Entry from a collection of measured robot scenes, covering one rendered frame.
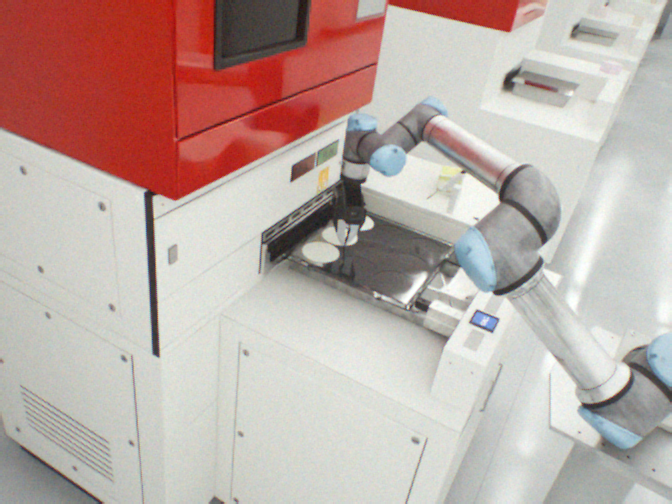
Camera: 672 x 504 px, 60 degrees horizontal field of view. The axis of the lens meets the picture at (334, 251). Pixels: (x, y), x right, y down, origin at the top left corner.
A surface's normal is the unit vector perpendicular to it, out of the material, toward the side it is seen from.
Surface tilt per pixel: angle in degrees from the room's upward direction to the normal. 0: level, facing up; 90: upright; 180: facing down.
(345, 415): 90
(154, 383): 90
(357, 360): 0
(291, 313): 0
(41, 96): 90
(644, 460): 0
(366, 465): 90
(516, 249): 59
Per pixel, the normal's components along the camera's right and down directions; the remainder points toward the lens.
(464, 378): -0.48, 0.42
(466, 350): 0.13, -0.83
